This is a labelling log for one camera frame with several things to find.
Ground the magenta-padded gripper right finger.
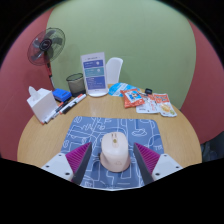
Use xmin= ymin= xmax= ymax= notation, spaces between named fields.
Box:
xmin=133 ymin=142 xmax=184 ymax=186

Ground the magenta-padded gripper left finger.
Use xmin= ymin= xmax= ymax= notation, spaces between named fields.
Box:
xmin=40 ymin=141 xmax=93 ymax=186

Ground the pale pink computer mouse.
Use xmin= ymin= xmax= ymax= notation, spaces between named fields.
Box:
xmin=99 ymin=131 xmax=132 ymax=173

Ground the blue patterned mouse pad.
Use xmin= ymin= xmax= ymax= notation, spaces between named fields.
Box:
xmin=59 ymin=115 xmax=166 ymax=191

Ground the red-capped whiteboard marker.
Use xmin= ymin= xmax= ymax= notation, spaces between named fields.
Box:
xmin=43 ymin=100 xmax=66 ymax=125

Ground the red and white snack packet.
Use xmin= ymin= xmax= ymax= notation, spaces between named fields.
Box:
xmin=152 ymin=92 xmax=178 ymax=118

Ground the black whiteboard marker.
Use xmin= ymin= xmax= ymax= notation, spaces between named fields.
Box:
xmin=59 ymin=93 xmax=87 ymax=115

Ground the white tissue box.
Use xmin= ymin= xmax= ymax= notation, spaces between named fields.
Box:
xmin=26 ymin=85 xmax=59 ymax=124

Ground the blue whiteboard eraser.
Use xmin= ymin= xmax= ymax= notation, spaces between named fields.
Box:
xmin=52 ymin=88 xmax=73 ymax=103

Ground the orange snack packet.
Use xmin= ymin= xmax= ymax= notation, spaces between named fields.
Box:
xmin=119 ymin=87 xmax=147 ymax=109

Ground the black mesh pen cup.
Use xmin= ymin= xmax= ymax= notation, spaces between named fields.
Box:
xmin=65 ymin=72 xmax=87 ymax=98

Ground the light blue packet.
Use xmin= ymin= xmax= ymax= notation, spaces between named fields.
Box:
xmin=108 ymin=82 xmax=138 ymax=98

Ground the white sign stand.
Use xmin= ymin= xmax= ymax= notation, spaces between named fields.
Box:
xmin=80 ymin=51 xmax=110 ymax=98

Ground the black standing fan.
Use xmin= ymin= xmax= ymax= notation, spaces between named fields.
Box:
xmin=27 ymin=27 xmax=67 ymax=90

